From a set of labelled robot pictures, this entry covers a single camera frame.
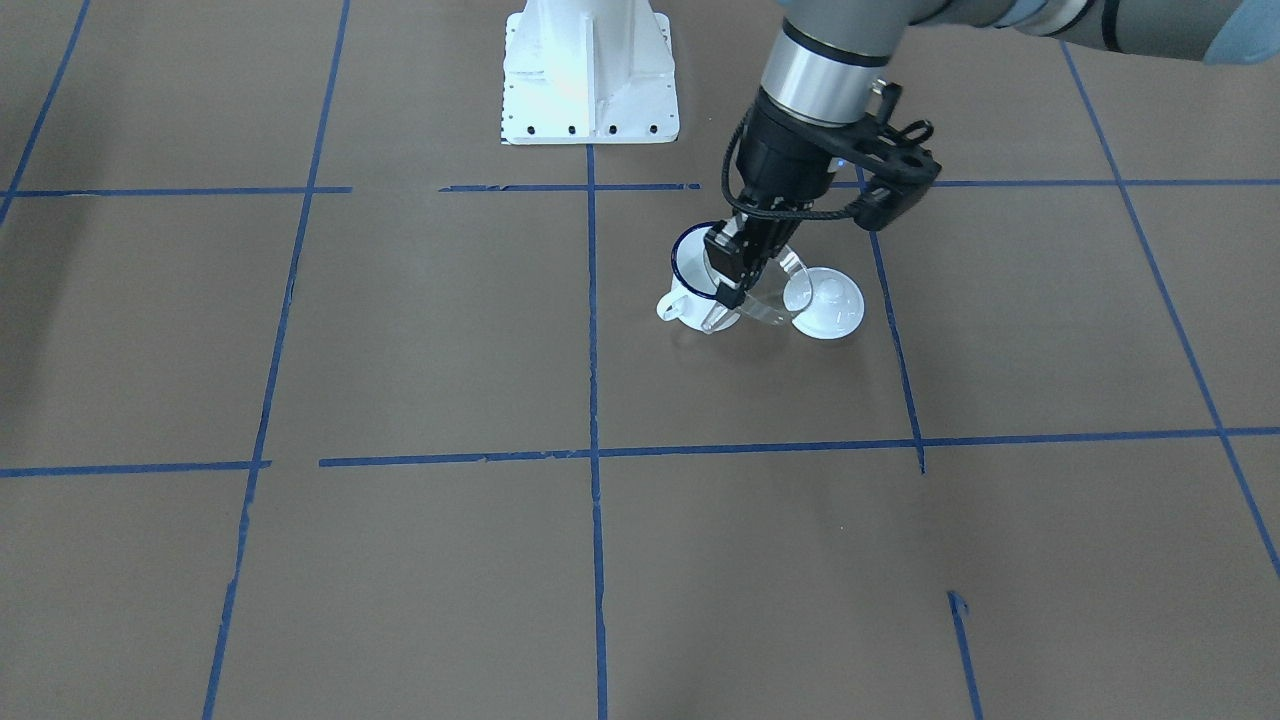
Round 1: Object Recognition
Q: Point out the clear glass funnel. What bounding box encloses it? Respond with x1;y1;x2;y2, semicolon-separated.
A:
716;246;809;325

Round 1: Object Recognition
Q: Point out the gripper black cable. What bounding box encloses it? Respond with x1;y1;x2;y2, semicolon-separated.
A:
721;104;881;227

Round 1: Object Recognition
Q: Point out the white mug lid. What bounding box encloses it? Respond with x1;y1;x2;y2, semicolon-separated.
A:
783;266;865;340

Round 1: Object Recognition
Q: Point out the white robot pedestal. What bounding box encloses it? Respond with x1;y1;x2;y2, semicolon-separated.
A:
500;1;681;146

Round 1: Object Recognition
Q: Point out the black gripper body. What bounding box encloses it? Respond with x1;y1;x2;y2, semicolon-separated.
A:
733;90;851;220

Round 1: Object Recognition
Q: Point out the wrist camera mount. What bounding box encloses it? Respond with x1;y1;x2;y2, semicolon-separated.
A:
836;79;942;232

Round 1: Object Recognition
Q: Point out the white enamel mug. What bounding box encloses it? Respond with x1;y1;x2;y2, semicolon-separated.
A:
655;222;741;334

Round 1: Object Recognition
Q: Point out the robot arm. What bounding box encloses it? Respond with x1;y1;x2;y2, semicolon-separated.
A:
703;1;1277;310

